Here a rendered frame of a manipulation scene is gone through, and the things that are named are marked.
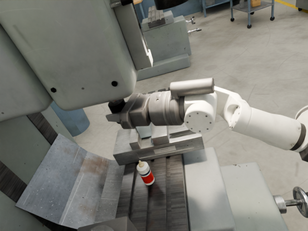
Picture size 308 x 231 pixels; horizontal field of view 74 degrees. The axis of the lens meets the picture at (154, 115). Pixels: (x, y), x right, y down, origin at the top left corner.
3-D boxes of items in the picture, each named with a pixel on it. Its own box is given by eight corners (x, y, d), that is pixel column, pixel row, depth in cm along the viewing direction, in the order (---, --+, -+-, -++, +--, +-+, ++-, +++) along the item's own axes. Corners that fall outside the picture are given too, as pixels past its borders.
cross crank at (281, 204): (304, 195, 89) (308, 178, 82) (320, 222, 79) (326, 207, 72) (265, 199, 92) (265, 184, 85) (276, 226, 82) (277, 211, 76)
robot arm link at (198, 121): (177, 112, 58) (219, 109, 53) (167, 137, 50) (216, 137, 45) (167, 75, 52) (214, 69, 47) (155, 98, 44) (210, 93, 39)
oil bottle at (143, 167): (155, 175, 75) (145, 155, 69) (154, 184, 72) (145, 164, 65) (144, 176, 76) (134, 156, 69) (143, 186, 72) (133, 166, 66)
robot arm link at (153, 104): (132, 84, 59) (172, 79, 54) (143, 111, 64) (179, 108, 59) (113, 112, 50) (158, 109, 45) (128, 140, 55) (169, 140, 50)
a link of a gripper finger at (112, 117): (105, 112, 57) (124, 111, 54) (110, 121, 58) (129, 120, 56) (102, 116, 56) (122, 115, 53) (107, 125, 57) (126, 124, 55)
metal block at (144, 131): (153, 125, 84) (149, 114, 81) (153, 135, 80) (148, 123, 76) (141, 128, 85) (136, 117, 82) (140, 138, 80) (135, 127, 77)
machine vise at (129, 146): (198, 124, 90) (193, 104, 83) (205, 149, 78) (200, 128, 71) (123, 140, 96) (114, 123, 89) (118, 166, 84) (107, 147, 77)
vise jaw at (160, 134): (167, 118, 88) (165, 110, 85) (169, 142, 76) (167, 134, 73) (154, 121, 89) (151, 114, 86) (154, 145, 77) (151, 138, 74)
